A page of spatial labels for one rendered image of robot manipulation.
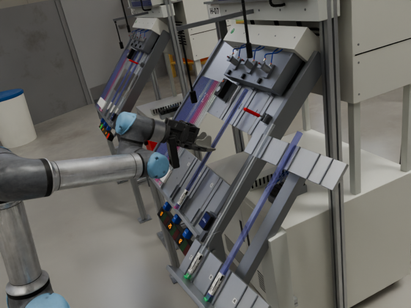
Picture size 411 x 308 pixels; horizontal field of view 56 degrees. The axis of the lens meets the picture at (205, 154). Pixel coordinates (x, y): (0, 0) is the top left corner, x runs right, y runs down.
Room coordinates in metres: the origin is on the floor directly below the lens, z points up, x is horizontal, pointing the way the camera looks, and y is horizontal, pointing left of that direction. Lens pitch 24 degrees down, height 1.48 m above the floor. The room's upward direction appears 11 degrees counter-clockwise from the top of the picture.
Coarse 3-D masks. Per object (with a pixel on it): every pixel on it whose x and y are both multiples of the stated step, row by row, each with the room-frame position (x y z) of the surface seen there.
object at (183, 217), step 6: (156, 186) 1.45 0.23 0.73; (162, 192) 1.38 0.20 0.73; (168, 198) 1.32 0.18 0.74; (174, 204) 1.27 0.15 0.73; (180, 210) 1.23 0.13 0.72; (180, 216) 1.18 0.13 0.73; (186, 216) 1.19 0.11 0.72; (186, 222) 1.13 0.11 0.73; (192, 228) 1.08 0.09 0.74; (198, 234) 1.05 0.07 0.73
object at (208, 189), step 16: (192, 160) 1.39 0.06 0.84; (176, 176) 1.41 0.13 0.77; (192, 176) 1.32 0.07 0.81; (208, 176) 1.24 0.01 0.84; (176, 192) 1.33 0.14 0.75; (192, 192) 1.25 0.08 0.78; (208, 192) 1.18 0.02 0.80; (224, 192) 1.11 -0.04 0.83; (192, 208) 1.19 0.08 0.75; (208, 208) 1.12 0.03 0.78
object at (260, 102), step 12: (228, 48) 1.75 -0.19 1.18; (216, 60) 1.77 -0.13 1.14; (204, 72) 1.80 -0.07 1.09; (216, 72) 1.70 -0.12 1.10; (252, 96) 1.35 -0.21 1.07; (264, 96) 1.29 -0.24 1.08; (276, 96) 1.23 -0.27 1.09; (216, 108) 1.50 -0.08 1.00; (228, 108) 1.42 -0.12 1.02; (240, 108) 1.36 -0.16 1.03; (252, 108) 1.30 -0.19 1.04; (264, 108) 1.24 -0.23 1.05; (276, 108) 1.19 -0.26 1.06; (240, 120) 1.31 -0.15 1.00; (252, 120) 1.25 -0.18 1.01; (252, 132) 1.21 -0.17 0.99
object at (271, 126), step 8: (272, 128) 1.02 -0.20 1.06; (264, 136) 1.01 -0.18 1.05; (264, 144) 1.00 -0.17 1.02; (256, 152) 0.99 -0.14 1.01; (248, 168) 0.97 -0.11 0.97; (240, 176) 0.97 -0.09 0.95; (240, 184) 0.96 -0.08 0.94; (232, 192) 0.95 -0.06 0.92; (232, 200) 0.94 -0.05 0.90; (224, 208) 0.93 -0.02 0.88; (216, 224) 0.92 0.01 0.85; (208, 240) 0.90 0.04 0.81; (200, 248) 0.90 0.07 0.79
